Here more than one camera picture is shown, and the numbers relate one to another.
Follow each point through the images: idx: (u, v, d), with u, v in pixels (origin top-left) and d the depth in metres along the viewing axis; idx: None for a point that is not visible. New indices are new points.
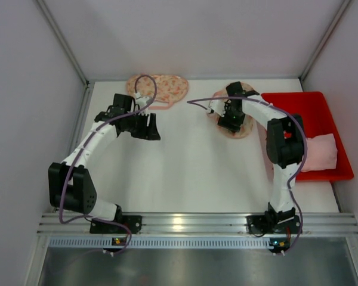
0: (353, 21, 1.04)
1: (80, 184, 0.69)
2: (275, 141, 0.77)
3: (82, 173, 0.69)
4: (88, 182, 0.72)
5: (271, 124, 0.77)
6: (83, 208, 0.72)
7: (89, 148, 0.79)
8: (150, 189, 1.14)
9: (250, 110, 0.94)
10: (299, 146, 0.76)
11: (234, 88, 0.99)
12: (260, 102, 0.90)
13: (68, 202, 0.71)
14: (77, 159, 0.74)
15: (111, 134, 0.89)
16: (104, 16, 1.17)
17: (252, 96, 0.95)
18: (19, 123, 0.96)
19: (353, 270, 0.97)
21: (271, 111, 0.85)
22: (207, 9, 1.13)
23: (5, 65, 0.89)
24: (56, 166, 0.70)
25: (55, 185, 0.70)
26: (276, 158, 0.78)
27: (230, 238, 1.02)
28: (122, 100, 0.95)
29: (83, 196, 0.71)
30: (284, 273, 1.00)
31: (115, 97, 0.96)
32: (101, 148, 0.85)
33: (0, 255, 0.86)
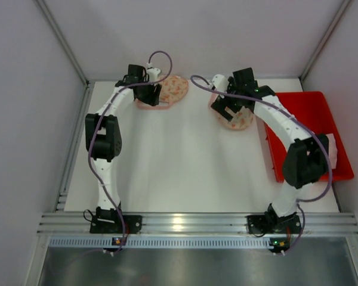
0: (354, 20, 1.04)
1: (111, 127, 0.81)
2: (298, 165, 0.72)
3: (113, 119, 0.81)
4: (117, 129, 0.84)
5: (295, 149, 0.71)
6: (111, 152, 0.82)
7: (115, 103, 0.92)
8: (150, 189, 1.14)
9: (265, 115, 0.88)
10: (320, 168, 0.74)
11: (243, 78, 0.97)
12: (278, 109, 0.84)
13: (97, 146, 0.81)
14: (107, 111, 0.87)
15: (130, 95, 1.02)
16: (104, 16, 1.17)
17: (268, 97, 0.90)
18: (19, 123, 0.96)
19: (353, 270, 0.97)
21: (292, 126, 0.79)
22: (207, 9, 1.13)
23: (5, 65, 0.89)
24: (90, 115, 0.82)
25: (90, 128, 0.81)
26: (296, 181, 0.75)
27: (230, 238, 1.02)
28: (136, 71, 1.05)
29: (113, 139, 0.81)
30: (284, 272, 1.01)
31: (129, 67, 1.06)
32: (122, 107, 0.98)
33: (0, 255, 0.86)
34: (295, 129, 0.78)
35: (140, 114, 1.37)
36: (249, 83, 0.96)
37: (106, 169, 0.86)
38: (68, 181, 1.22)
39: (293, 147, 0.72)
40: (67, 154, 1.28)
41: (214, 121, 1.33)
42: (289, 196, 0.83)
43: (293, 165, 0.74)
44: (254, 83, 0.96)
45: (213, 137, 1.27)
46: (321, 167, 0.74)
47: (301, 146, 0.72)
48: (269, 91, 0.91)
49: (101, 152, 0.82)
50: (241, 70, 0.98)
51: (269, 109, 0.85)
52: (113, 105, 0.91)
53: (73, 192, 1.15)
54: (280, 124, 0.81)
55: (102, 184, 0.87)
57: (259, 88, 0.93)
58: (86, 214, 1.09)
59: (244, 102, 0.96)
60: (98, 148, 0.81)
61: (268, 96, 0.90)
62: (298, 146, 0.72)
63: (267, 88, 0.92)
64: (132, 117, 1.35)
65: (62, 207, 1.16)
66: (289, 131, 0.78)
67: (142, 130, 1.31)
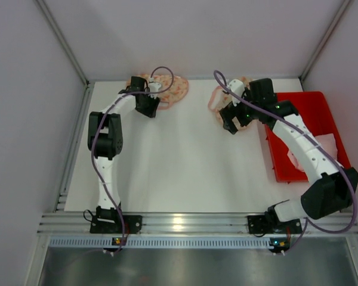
0: (354, 21, 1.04)
1: (114, 124, 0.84)
2: (323, 201, 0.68)
3: (116, 117, 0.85)
4: (120, 128, 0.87)
5: (324, 185, 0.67)
6: (113, 149, 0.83)
7: (118, 106, 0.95)
8: (150, 190, 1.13)
9: (285, 136, 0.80)
10: (344, 202, 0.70)
11: (261, 90, 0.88)
12: (304, 134, 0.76)
13: (99, 143, 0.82)
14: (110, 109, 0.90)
15: (130, 102, 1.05)
16: (104, 16, 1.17)
17: (290, 116, 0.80)
18: (19, 123, 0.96)
19: (353, 270, 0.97)
21: (318, 157, 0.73)
22: (207, 9, 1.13)
23: (5, 65, 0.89)
24: (94, 114, 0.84)
25: (92, 127, 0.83)
26: (317, 214, 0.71)
27: (230, 238, 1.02)
28: (139, 82, 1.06)
29: (115, 136, 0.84)
30: (284, 272, 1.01)
31: (132, 77, 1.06)
32: (122, 111, 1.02)
33: (0, 255, 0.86)
34: (322, 161, 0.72)
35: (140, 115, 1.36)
36: (268, 96, 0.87)
37: (107, 168, 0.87)
38: (68, 181, 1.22)
39: (321, 182, 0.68)
40: (67, 154, 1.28)
41: (213, 121, 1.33)
42: (296, 208, 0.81)
43: (317, 201, 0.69)
44: (274, 98, 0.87)
45: (213, 138, 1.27)
46: (345, 201, 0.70)
47: (329, 183, 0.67)
48: (292, 108, 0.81)
49: (102, 151, 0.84)
50: (261, 81, 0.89)
51: (293, 132, 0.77)
52: (116, 106, 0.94)
53: (73, 192, 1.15)
54: (305, 154, 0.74)
55: (104, 182, 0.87)
57: (280, 103, 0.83)
58: (86, 214, 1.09)
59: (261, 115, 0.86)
60: (100, 146, 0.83)
61: (290, 114, 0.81)
62: (326, 183, 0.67)
63: (290, 103, 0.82)
64: (132, 117, 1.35)
65: (62, 207, 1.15)
66: (315, 162, 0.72)
67: (142, 131, 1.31)
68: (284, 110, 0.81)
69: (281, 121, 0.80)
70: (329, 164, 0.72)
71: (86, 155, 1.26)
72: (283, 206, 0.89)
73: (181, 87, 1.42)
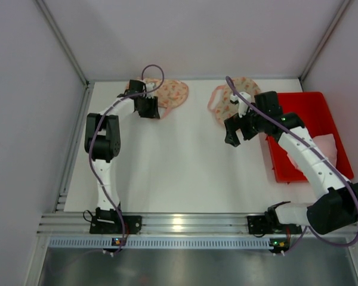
0: (354, 21, 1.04)
1: (112, 127, 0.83)
2: (329, 217, 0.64)
3: (115, 119, 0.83)
4: (118, 129, 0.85)
5: (331, 201, 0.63)
6: (110, 151, 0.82)
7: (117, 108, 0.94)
8: (150, 192, 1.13)
9: (291, 149, 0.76)
10: (351, 217, 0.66)
11: (267, 103, 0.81)
12: (309, 147, 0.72)
13: (96, 145, 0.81)
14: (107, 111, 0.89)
15: (130, 106, 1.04)
16: (104, 16, 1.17)
17: (296, 128, 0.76)
18: (19, 123, 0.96)
19: (353, 270, 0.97)
21: (324, 170, 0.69)
22: (207, 9, 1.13)
23: (5, 65, 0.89)
24: (92, 115, 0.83)
25: (90, 128, 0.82)
26: (324, 230, 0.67)
27: (235, 238, 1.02)
28: (137, 86, 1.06)
29: (113, 137, 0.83)
30: (284, 273, 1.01)
31: (130, 81, 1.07)
32: (122, 114, 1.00)
33: None
34: (329, 175, 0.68)
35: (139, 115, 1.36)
36: (274, 109, 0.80)
37: (105, 170, 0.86)
38: (68, 181, 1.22)
39: (327, 198, 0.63)
40: (67, 154, 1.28)
41: (213, 121, 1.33)
42: (299, 217, 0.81)
43: (324, 217, 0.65)
44: (278, 110, 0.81)
45: (212, 137, 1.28)
46: (352, 216, 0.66)
47: (336, 198, 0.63)
48: (297, 120, 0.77)
49: (100, 154, 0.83)
50: (263, 93, 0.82)
51: (299, 145, 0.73)
52: (114, 109, 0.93)
53: (73, 192, 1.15)
54: (311, 166, 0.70)
55: (103, 185, 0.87)
57: (285, 115, 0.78)
58: (86, 215, 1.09)
59: (266, 128, 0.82)
60: (97, 148, 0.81)
61: (296, 127, 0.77)
62: (333, 198, 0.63)
63: (295, 115, 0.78)
64: (132, 117, 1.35)
65: (62, 207, 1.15)
66: (321, 176, 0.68)
67: (142, 131, 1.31)
68: (290, 122, 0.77)
69: (287, 133, 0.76)
70: (336, 179, 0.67)
71: (86, 155, 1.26)
72: (284, 208, 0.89)
73: (181, 92, 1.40)
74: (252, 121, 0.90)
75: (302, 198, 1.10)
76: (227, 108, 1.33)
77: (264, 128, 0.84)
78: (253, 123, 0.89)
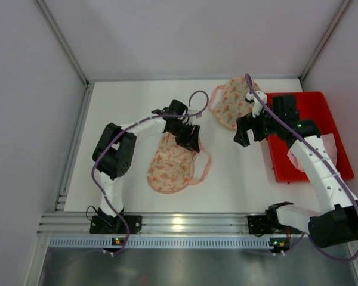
0: (354, 21, 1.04)
1: (125, 146, 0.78)
2: (332, 233, 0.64)
3: (130, 139, 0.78)
4: (130, 150, 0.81)
5: (335, 218, 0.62)
6: (114, 170, 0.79)
7: (142, 126, 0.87)
8: (151, 192, 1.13)
9: (302, 159, 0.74)
10: (353, 235, 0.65)
11: (283, 106, 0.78)
12: (323, 159, 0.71)
13: (105, 159, 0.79)
14: (130, 128, 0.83)
15: (161, 126, 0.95)
16: (104, 16, 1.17)
17: (311, 137, 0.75)
18: (20, 123, 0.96)
19: (353, 270, 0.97)
21: (335, 186, 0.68)
22: (207, 9, 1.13)
23: (5, 65, 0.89)
24: (112, 127, 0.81)
25: (106, 139, 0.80)
26: (323, 245, 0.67)
27: (237, 238, 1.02)
28: (178, 107, 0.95)
29: (122, 158, 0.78)
30: (284, 273, 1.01)
31: (173, 100, 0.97)
32: (148, 133, 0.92)
33: (0, 255, 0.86)
34: (338, 191, 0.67)
35: (139, 115, 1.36)
36: (290, 114, 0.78)
37: (108, 183, 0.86)
38: (68, 181, 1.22)
39: (332, 214, 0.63)
40: (67, 154, 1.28)
41: (213, 121, 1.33)
42: (299, 221, 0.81)
43: (326, 231, 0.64)
44: (296, 115, 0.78)
45: (212, 138, 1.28)
46: (354, 233, 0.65)
47: (341, 215, 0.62)
48: (314, 127, 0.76)
49: (105, 168, 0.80)
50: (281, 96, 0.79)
51: (311, 155, 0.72)
52: (139, 127, 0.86)
53: (73, 192, 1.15)
54: (321, 180, 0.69)
55: (106, 195, 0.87)
57: (302, 121, 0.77)
58: (88, 214, 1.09)
59: (279, 131, 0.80)
60: (104, 162, 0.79)
61: (312, 136, 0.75)
62: (338, 215, 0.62)
63: (312, 122, 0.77)
64: (132, 118, 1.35)
65: (62, 207, 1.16)
66: (330, 192, 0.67)
67: None
68: (306, 129, 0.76)
69: (301, 142, 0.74)
70: (345, 196, 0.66)
71: (86, 155, 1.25)
72: (286, 210, 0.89)
73: (172, 143, 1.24)
74: (265, 122, 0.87)
75: (302, 198, 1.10)
76: (227, 108, 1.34)
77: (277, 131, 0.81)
78: (267, 124, 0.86)
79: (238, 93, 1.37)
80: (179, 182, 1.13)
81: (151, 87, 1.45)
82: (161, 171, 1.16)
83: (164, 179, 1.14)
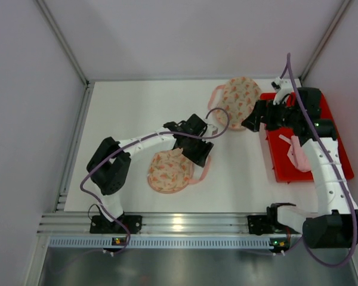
0: (354, 20, 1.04)
1: (117, 166, 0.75)
2: (324, 236, 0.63)
3: (125, 160, 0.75)
4: (124, 170, 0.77)
5: (330, 221, 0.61)
6: (105, 187, 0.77)
7: (144, 143, 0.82)
8: (151, 193, 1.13)
9: (312, 159, 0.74)
10: (345, 243, 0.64)
11: (307, 100, 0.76)
12: (332, 163, 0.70)
13: (98, 173, 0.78)
14: (128, 146, 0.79)
15: (169, 143, 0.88)
16: (104, 16, 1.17)
17: (327, 138, 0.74)
18: (19, 123, 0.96)
19: (353, 270, 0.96)
21: (337, 192, 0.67)
22: (206, 9, 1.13)
23: (5, 65, 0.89)
24: (110, 142, 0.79)
25: (101, 154, 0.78)
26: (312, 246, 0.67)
27: (236, 237, 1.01)
28: (196, 124, 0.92)
29: (113, 177, 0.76)
30: (284, 273, 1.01)
31: (193, 115, 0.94)
32: (153, 150, 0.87)
33: (0, 255, 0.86)
34: (339, 197, 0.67)
35: (139, 115, 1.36)
36: (311, 109, 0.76)
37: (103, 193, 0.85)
38: (68, 181, 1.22)
39: (328, 217, 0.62)
40: (67, 154, 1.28)
41: (214, 121, 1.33)
42: (296, 221, 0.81)
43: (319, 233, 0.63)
44: (317, 113, 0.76)
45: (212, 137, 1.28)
46: (345, 242, 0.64)
47: (337, 221, 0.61)
48: (332, 129, 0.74)
49: (98, 182, 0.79)
50: (307, 89, 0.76)
51: (321, 157, 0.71)
52: (139, 144, 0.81)
53: (73, 192, 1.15)
54: (325, 183, 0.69)
55: (101, 204, 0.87)
57: (321, 120, 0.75)
58: (90, 213, 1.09)
59: (295, 126, 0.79)
60: (97, 176, 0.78)
61: (327, 136, 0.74)
62: (333, 219, 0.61)
63: (332, 123, 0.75)
64: (132, 118, 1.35)
65: (62, 207, 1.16)
66: (331, 195, 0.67)
67: (142, 131, 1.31)
68: (323, 129, 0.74)
69: (314, 142, 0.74)
70: (344, 204, 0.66)
71: (86, 155, 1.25)
72: (285, 210, 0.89)
73: None
74: (283, 112, 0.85)
75: (302, 198, 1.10)
76: (227, 108, 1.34)
77: (294, 124, 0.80)
78: (286, 115, 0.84)
79: (238, 93, 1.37)
80: (180, 181, 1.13)
81: (150, 87, 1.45)
82: (161, 172, 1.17)
83: (164, 179, 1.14)
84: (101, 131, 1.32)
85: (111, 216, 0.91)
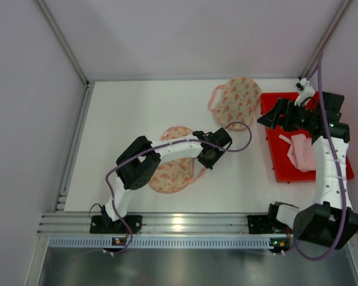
0: (355, 21, 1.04)
1: (147, 163, 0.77)
2: (311, 226, 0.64)
3: (155, 159, 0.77)
4: (151, 170, 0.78)
5: (318, 211, 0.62)
6: (130, 182, 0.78)
7: (173, 147, 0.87)
8: (151, 193, 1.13)
9: (318, 155, 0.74)
10: (330, 239, 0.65)
11: (328, 103, 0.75)
12: (335, 161, 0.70)
13: (126, 167, 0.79)
14: (159, 147, 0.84)
15: (196, 150, 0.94)
16: (104, 16, 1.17)
17: (337, 140, 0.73)
18: (19, 123, 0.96)
19: (353, 270, 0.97)
21: (333, 187, 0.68)
22: (206, 9, 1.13)
23: (5, 65, 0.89)
24: (144, 140, 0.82)
25: (133, 150, 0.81)
26: (298, 236, 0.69)
27: (236, 238, 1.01)
28: (222, 137, 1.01)
29: (141, 173, 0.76)
30: (284, 273, 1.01)
31: (220, 128, 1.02)
32: (180, 156, 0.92)
33: (0, 255, 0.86)
34: (335, 192, 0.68)
35: (139, 115, 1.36)
36: (332, 112, 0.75)
37: (121, 190, 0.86)
38: (68, 181, 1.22)
39: (317, 207, 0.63)
40: (67, 154, 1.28)
41: (213, 121, 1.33)
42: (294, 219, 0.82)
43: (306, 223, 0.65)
44: (336, 117, 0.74)
45: None
46: (331, 238, 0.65)
47: (325, 212, 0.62)
48: (345, 133, 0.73)
49: (123, 176, 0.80)
50: (330, 93, 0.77)
51: (328, 154, 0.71)
52: (169, 147, 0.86)
53: (73, 192, 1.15)
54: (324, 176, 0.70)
55: (114, 199, 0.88)
57: (338, 123, 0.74)
58: (90, 213, 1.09)
59: (309, 126, 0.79)
60: (125, 170, 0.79)
61: (338, 139, 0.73)
62: (322, 210, 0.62)
63: (347, 127, 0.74)
64: (133, 118, 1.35)
65: (61, 207, 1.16)
66: (326, 189, 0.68)
67: (142, 131, 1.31)
68: (337, 131, 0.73)
69: (324, 139, 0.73)
70: (338, 200, 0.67)
71: (86, 155, 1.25)
72: (284, 210, 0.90)
73: None
74: (303, 114, 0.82)
75: (302, 198, 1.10)
76: (227, 108, 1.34)
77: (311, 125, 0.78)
78: (305, 117, 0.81)
79: (238, 93, 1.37)
80: (180, 182, 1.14)
81: (150, 87, 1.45)
82: (162, 172, 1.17)
83: (165, 179, 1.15)
84: (101, 131, 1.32)
85: (116, 214, 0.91)
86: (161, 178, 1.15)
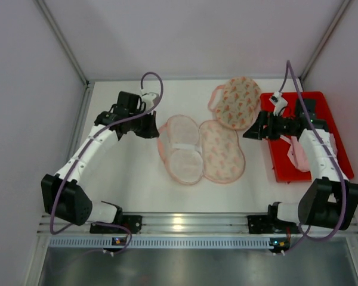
0: (354, 21, 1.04)
1: (71, 198, 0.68)
2: (314, 204, 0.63)
3: (75, 188, 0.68)
4: (82, 196, 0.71)
5: (319, 186, 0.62)
6: (74, 218, 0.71)
7: (84, 158, 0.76)
8: (150, 192, 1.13)
9: (306, 146, 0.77)
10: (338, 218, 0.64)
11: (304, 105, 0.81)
12: (323, 144, 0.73)
13: (59, 211, 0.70)
14: (71, 172, 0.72)
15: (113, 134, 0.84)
16: (104, 16, 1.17)
17: (320, 130, 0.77)
18: (20, 123, 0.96)
19: (353, 271, 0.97)
21: (328, 165, 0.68)
22: (206, 9, 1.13)
23: (5, 65, 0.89)
24: (49, 178, 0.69)
25: (49, 196, 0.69)
26: (305, 220, 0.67)
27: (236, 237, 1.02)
28: (127, 103, 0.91)
29: (74, 209, 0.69)
30: (284, 272, 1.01)
31: (120, 96, 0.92)
32: (100, 156, 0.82)
33: (0, 255, 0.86)
34: (329, 168, 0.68)
35: None
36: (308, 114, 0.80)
37: None
38: None
39: (317, 182, 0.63)
40: (67, 154, 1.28)
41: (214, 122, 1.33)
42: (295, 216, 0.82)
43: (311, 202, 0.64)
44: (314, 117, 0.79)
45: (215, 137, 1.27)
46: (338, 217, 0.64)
47: (326, 186, 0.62)
48: (324, 124, 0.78)
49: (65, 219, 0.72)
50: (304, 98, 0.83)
51: (314, 141, 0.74)
52: (80, 161, 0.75)
53: None
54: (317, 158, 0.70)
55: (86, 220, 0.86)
57: (316, 120, 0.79)
58: None
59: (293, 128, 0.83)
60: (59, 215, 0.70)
61: (320, 130, 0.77)
62: (323, 185, 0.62)
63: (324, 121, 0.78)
64: None
65: None
66: (321, 167, 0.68)
67: None
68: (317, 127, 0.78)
69: (308, 130, 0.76)
70: (335, 174, 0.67)
71: None
72: (284, 208, 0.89)
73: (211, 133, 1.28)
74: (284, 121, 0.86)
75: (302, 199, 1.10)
76: (227, 108, 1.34)
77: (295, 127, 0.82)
78: (287, 123, 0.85)
79: (238, 93, 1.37)
80: (241, 164, 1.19)
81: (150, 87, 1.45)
82: (219, 159, 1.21)
83: (222, 165, 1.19)
84: None
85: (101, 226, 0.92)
86: (216, 164, 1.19)
